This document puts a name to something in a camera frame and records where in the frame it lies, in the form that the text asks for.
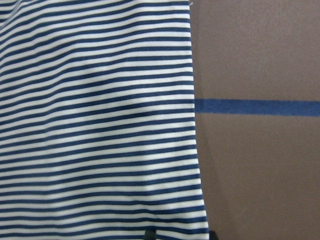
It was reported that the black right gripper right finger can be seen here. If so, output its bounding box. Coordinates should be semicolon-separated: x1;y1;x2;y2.
209;230;219;240

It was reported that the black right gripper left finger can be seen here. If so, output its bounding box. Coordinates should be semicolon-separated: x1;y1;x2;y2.
143;229;157;240

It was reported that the striped polo shirt white collar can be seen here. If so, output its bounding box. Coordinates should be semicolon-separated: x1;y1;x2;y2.
0;0;209;240

